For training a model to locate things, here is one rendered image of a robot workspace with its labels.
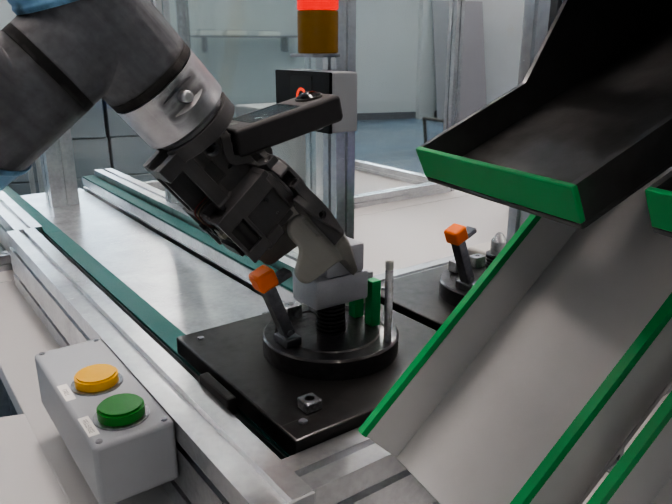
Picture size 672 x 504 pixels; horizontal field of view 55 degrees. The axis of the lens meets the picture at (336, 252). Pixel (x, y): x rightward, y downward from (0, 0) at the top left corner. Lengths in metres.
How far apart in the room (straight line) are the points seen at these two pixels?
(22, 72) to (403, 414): 0.34
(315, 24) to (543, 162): 0.47
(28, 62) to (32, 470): 0.43
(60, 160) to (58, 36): 1.14
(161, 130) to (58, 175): 1.11
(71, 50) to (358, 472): 0.37
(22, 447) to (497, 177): 0.60
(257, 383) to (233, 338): 0.10
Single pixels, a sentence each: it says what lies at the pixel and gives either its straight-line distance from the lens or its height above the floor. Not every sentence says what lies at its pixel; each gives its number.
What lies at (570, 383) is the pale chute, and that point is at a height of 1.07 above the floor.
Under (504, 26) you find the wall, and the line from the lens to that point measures 12.96.
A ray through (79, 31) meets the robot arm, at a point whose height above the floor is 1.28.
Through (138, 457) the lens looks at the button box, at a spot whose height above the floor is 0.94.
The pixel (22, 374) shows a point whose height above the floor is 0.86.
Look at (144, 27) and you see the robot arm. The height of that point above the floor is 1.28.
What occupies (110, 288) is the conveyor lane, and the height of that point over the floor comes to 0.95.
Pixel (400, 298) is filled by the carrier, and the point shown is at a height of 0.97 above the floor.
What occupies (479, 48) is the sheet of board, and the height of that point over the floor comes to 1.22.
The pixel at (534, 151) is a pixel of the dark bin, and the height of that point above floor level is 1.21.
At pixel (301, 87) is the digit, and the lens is 0.82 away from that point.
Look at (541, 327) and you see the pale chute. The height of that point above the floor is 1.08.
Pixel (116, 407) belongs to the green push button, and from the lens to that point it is 0.61.
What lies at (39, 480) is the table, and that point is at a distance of 0.74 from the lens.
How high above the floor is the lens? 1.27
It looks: 18 degrees down
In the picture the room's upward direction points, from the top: straight up
